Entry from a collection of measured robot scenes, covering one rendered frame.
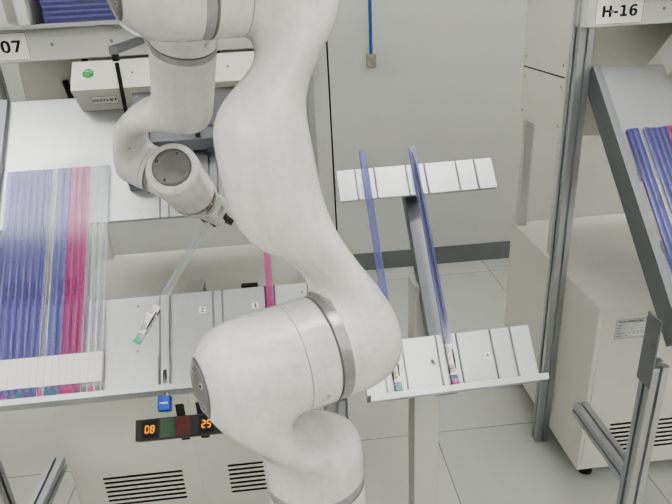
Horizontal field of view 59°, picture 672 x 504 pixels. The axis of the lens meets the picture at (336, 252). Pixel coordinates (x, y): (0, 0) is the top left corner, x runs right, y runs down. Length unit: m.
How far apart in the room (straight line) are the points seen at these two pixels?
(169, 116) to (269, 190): 0.34
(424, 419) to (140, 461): 0.80
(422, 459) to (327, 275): 0.99
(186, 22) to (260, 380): 0.34
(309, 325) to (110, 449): 1.24
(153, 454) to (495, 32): 2.39
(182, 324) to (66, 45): 0.70
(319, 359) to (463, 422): 1.67
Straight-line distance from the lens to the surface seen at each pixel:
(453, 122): 3.16
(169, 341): 1.29
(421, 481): 1.61
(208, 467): 1.81
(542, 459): 2.16
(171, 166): 0.97
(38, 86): 1.77
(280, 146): 0.59
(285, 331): 0.61
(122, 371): 1.30
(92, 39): 1.55
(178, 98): 0.87
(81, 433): 1.79
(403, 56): 3.04
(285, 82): 0.60
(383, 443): 2.15
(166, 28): 0.61
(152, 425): 1.28
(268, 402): 0.60
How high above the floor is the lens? 1.43
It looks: 24 degrees down
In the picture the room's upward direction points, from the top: 3 degrees counter-clockwise
